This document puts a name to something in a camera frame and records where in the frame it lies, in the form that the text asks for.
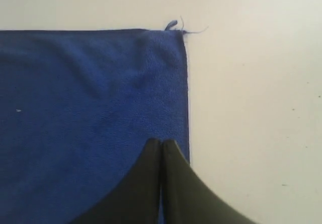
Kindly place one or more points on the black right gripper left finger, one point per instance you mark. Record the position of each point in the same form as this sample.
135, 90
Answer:
135, 199

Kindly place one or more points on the blue microfibre towel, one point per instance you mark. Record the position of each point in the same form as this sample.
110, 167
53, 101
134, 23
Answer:
77, 108

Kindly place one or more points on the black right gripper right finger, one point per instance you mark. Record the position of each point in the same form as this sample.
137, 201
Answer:
186, 198

